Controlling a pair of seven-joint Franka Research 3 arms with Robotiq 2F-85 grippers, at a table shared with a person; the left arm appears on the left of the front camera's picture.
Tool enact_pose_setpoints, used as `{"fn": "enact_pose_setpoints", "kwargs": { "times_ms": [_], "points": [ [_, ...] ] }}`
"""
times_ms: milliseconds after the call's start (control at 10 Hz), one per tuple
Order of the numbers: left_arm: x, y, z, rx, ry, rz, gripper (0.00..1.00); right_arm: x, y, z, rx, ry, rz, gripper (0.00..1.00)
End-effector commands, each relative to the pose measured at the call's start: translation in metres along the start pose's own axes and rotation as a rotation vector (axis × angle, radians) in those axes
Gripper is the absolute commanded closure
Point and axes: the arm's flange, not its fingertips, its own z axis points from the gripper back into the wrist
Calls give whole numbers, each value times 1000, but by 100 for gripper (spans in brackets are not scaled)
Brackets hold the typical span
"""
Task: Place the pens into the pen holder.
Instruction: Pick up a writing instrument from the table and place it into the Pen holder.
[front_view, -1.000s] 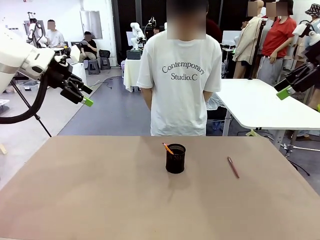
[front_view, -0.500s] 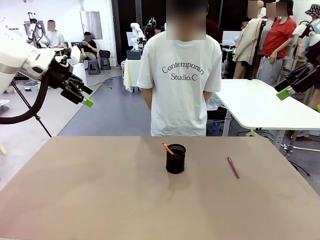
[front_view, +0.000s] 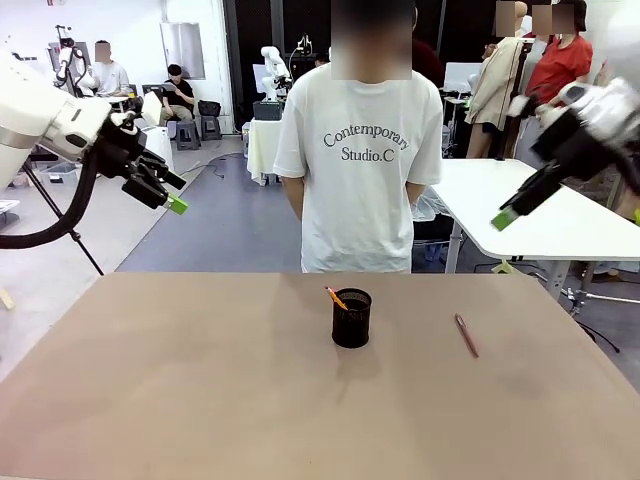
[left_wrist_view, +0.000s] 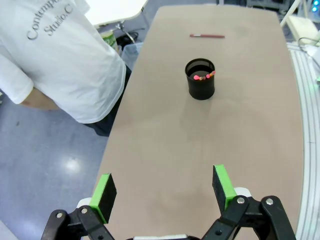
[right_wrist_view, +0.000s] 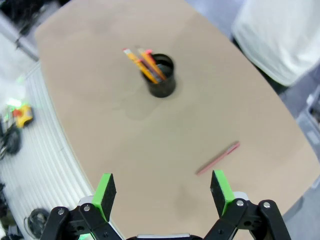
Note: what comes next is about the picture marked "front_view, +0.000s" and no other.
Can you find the wooden block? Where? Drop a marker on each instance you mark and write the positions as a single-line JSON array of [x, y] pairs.
[[7, 300]]

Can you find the white air purifier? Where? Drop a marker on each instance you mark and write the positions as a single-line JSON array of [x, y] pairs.
[[162, 150]]

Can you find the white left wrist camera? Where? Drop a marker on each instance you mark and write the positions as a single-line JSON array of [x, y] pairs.
[[151, 107]]

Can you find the black box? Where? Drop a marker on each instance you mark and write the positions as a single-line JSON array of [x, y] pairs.
[[267, 111]]

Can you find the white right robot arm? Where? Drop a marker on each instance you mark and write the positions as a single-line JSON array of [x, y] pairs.
[[625, 50]]

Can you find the small white board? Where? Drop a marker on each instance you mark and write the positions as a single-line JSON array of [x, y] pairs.
[[457, 75]]

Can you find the person right forearm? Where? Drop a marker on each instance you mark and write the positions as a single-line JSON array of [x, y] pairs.
[[293, 192]]

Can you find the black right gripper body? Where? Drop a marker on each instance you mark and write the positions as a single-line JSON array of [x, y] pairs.
[[570, 145]]

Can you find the black mesh pen holder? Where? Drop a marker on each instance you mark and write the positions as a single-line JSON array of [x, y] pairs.
[[351, 327]]

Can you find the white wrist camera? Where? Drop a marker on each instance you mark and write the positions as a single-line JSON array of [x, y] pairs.
[[520, 106], [151, 107]]

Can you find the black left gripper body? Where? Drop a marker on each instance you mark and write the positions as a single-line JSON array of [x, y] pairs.
[[120, 150]]

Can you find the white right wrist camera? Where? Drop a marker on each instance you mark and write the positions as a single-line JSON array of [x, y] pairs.
[[520, 106]]

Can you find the black bag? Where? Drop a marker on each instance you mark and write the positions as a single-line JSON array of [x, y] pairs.
[[209, 107]]

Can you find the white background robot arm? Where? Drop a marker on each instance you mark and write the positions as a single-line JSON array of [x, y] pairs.
[[272, 65]]

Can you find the black tripod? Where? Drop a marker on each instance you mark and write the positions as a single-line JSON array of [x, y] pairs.
[[85, 250]]

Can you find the black camera stand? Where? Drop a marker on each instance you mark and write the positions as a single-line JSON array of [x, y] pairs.
[[304, 42]]

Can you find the white desk robot arm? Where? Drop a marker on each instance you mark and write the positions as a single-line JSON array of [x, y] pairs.
[[67, 55]]

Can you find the clear plastic bag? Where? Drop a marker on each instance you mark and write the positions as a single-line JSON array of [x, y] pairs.
[[431, 206]]

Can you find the right gripper black green finger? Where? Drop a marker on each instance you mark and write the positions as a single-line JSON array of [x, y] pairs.
[[505, 220], [540, 185]]

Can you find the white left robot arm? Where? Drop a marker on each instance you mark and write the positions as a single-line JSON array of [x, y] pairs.
[[30, 110]]

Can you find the table with white cloth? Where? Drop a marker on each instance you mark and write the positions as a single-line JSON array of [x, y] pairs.
[[262, 150]]

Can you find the silver metal panel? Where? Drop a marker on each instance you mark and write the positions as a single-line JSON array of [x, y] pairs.
[[182, 50]]

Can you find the person left forearm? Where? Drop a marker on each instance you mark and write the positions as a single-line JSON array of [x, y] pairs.
[[416, 189]]

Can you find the seated person white shirt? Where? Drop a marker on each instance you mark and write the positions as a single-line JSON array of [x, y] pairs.
[[112, 77]]

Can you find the grey plastic stool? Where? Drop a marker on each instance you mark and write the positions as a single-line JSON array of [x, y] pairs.
[[187, 132], [210, 125]]

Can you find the left gripper black green finger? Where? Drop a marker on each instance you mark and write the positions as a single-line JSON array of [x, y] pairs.
[[145, 192], [160, 170]]

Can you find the seated person black shirt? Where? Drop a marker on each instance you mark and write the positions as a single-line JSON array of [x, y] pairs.
[[180, 95]]

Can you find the woman in red shirt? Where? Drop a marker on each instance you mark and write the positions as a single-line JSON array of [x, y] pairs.
[[560, 60]]

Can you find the yellow pencil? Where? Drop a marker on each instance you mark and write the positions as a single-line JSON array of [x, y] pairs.
[[337, 300]]

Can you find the clear storage bin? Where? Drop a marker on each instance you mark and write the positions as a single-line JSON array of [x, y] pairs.
[[59, 175]]

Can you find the person in white t-shirt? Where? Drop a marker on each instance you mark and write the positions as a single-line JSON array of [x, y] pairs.
[[360, 200]]

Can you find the dark red pen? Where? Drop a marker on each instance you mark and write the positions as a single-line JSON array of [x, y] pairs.
[[466, 336]]

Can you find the green bracket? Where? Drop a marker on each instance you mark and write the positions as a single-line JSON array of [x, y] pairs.
[[502, 267]]

